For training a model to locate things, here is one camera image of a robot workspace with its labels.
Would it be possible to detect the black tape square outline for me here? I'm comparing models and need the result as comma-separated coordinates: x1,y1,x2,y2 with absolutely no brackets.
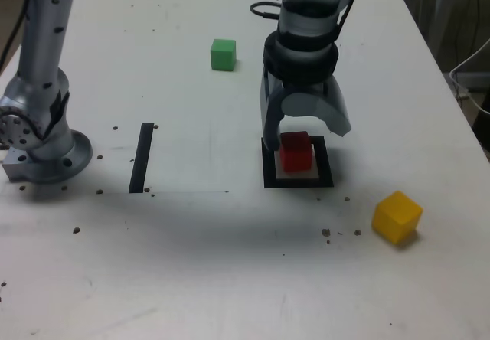
260,136,335,190

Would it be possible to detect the yellow cube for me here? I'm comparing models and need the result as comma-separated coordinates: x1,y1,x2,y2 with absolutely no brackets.
371,191,424,246

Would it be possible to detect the black camera cable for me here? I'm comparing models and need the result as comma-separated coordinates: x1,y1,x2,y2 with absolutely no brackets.
250,2,284,21

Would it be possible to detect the red cube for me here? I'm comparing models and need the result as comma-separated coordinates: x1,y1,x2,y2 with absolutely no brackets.
278,130,312,173

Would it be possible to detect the green cube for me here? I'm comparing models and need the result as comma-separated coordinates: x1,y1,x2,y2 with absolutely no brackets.
209,38,237,72

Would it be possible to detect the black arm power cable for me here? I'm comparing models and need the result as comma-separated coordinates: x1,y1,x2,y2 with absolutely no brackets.
0,0,34,69

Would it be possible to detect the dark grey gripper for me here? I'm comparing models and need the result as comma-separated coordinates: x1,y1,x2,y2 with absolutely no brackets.
259,70,353,153

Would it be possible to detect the white cable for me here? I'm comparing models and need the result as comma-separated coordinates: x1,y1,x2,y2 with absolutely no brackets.
449,37,490,115

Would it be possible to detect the black tape strip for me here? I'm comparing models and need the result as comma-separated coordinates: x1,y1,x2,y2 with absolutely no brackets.
128,123,155,195

